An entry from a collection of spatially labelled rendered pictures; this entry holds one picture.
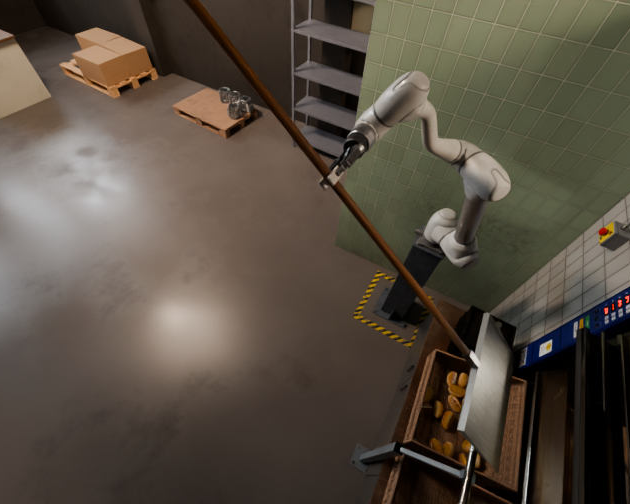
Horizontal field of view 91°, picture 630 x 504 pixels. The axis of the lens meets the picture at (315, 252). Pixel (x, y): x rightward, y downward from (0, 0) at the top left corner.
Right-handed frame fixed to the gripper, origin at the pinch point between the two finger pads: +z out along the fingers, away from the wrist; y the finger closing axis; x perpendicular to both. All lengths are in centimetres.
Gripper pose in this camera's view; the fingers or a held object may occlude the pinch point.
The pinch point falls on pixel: (331, 177)
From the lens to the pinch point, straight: 97.8
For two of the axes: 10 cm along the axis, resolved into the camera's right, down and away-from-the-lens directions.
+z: -4.7, 7.0, -5.3
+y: -6.1, 1.7, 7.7
